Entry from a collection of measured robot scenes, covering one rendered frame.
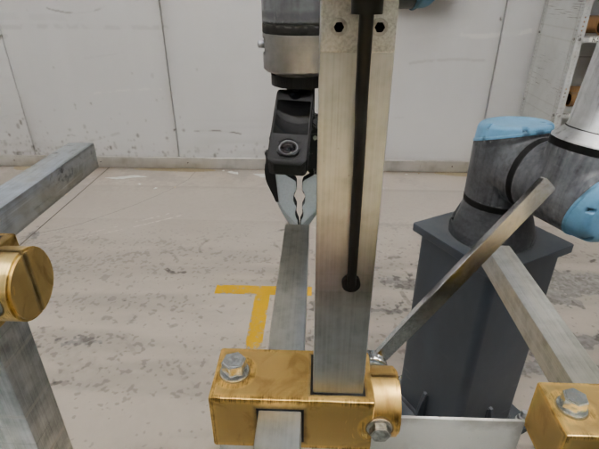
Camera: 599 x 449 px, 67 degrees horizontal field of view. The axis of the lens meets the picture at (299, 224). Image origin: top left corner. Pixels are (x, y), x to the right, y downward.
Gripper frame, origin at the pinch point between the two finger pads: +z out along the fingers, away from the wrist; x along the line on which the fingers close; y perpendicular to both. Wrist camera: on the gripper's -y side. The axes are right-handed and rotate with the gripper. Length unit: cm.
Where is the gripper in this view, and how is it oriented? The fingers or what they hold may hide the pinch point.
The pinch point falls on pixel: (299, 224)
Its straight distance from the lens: 63.2
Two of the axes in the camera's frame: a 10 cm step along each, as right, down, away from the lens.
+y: 0.4, -4.7, 8.8
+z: 0.0, 8.8, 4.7
